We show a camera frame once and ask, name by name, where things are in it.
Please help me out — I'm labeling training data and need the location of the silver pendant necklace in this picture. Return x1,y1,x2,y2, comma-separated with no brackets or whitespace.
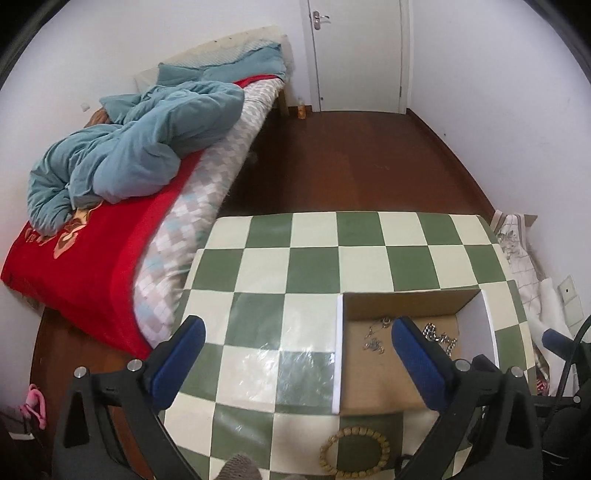
362,318,393,355

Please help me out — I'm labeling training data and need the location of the white door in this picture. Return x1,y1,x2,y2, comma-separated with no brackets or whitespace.
300,0,415,114

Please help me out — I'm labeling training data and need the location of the clear plastic bag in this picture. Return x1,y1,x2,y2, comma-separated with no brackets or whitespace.
217,344,339,409

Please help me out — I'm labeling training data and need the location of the wooden bead bracelet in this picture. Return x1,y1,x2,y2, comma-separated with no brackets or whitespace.
320,427,391,479

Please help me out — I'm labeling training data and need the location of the white wall socket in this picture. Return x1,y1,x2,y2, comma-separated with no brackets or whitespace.
557,275,585,325

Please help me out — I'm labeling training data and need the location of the pink plastic item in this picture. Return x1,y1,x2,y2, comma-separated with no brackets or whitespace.
25,384,49,431

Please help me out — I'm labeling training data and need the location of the green white checkered tablecloth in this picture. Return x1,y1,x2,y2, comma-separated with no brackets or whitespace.
157,211,539,480

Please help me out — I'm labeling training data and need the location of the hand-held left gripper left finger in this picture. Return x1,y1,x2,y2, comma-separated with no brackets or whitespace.
53,316,206,480

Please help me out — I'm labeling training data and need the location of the silver link chain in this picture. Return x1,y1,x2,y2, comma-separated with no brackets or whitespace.
422,323,459,359

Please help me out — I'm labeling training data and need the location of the bed with diamond-pattern sheet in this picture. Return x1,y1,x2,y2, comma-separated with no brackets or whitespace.
133,78,286,350

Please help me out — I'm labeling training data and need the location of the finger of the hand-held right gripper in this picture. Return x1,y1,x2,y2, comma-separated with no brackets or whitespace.
542,314,591,401

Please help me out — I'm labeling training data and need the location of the white patterned cloth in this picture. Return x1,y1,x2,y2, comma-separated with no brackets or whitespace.
491,210,542,324

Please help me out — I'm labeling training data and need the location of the cardboard box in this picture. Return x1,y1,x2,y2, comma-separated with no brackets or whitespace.
336,288,500,415

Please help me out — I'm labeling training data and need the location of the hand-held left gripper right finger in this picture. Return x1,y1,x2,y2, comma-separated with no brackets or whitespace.
392,316,544,480

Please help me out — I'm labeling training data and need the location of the grey knitted cloth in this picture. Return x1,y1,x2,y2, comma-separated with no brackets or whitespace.
216,453,274,480

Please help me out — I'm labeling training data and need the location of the bed with red blanket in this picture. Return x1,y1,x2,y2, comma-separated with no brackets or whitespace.
0,76,282,361

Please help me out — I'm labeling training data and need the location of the blue duvet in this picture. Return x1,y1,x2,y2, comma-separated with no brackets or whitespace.
27,41,288,234

